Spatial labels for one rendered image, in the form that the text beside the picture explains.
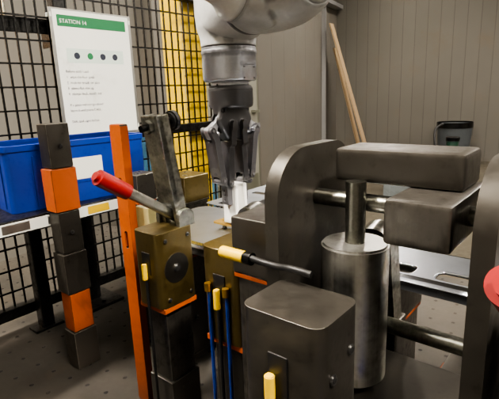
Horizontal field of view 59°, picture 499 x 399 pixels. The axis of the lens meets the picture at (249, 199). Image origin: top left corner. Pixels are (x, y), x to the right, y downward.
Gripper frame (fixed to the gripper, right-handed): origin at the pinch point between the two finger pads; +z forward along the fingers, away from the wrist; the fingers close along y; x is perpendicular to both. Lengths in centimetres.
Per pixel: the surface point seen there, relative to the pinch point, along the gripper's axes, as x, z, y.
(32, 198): 36.3, -0.2, -19.0
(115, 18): 54, -39, 17
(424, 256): -31.4, 5.2, 5.3
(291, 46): 332, -86, 508
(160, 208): -0.9, -2.9, -17.3
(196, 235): 4.1, 5.2, -6.0
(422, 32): 222, -112, 739
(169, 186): -1.7, -6.0, -15.9
